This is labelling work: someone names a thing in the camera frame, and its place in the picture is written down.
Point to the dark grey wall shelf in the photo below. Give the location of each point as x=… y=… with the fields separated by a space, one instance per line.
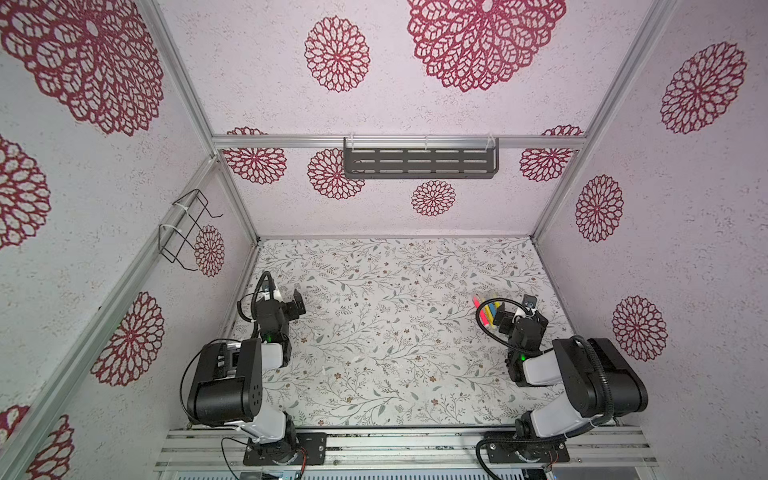
x=379 y=162

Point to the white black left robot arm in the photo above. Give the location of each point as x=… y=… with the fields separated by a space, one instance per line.
x=227 y=388

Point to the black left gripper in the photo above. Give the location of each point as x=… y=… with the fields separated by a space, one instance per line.
x=293 y=310

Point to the black wire wall rack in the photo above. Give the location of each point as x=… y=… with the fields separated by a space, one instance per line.
x=193 y=242

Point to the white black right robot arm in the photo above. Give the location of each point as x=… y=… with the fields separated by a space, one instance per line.
x=599 y=386

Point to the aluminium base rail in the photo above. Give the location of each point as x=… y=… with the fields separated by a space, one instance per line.
x=366 y=450

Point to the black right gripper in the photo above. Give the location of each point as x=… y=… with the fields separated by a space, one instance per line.
x=542 y=326

